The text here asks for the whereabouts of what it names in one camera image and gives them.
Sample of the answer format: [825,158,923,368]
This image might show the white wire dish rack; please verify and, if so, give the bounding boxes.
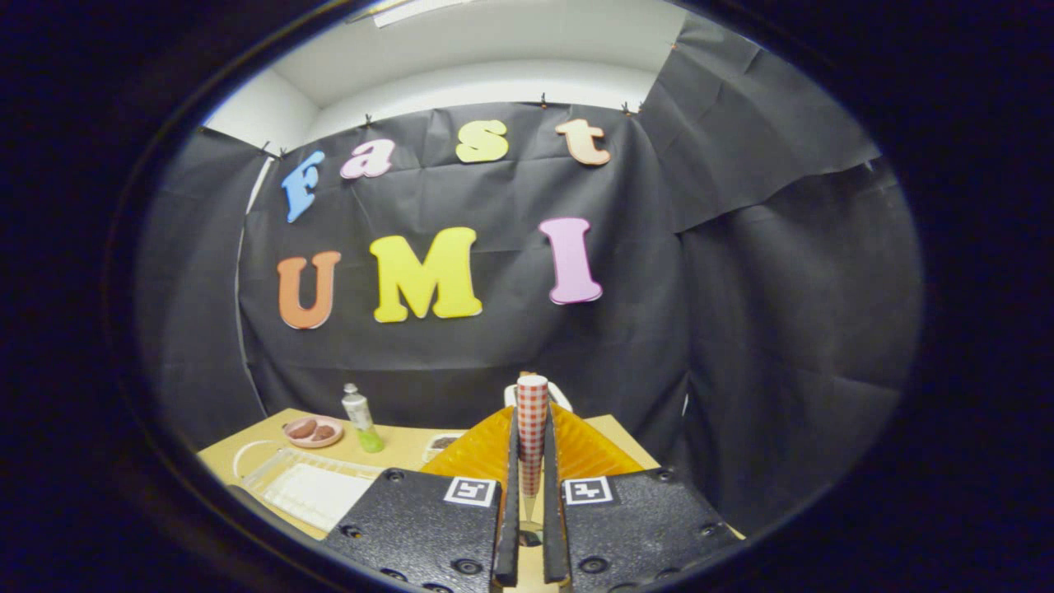
[232,439,388,532]

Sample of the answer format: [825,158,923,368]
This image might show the clear bottle with green liquid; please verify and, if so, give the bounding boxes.
[342,383,385,454]

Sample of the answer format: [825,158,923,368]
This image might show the white toaster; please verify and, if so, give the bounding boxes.
[504,381,574,413]

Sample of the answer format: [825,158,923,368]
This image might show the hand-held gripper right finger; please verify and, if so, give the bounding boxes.
[542,402,742,590]

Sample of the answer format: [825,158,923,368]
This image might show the black backdrop cloth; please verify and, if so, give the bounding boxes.
[136,12,923,536]

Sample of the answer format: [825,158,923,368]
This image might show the white divided seed tray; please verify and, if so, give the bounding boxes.
[422,432,466,464]

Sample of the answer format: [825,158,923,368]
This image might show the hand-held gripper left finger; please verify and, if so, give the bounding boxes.
[323,405,521,590]

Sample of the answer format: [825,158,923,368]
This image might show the pink plate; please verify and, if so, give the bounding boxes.
[282,415,345,450]

